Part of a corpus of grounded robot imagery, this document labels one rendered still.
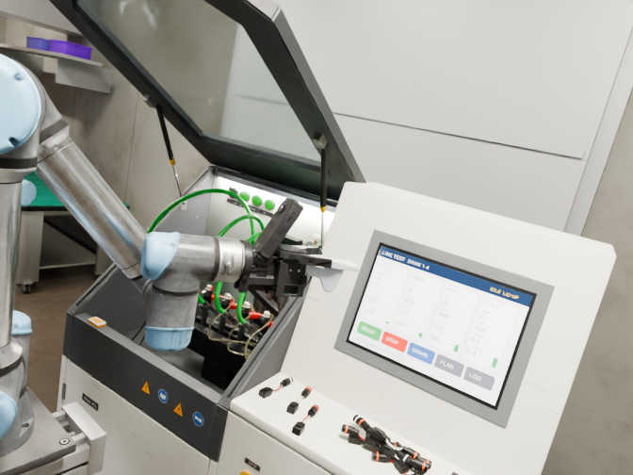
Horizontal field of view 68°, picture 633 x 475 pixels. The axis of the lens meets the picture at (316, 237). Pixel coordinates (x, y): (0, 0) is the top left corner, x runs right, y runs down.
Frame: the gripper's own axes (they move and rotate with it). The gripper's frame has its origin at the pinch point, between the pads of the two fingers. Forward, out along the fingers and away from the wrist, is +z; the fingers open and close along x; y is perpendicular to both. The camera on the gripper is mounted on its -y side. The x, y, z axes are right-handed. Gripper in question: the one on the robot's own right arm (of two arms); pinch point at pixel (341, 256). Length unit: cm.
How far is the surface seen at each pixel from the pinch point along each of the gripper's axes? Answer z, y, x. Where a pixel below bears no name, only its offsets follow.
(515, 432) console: 49, 36, 8
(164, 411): -18, 56, -52
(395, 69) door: 106, -85, -151
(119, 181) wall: -11, 9, -419
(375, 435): 21.5, 42.8, -7.7
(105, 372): -33, 53, -74
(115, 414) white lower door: -29, 65, -69
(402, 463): 25, 46, -1
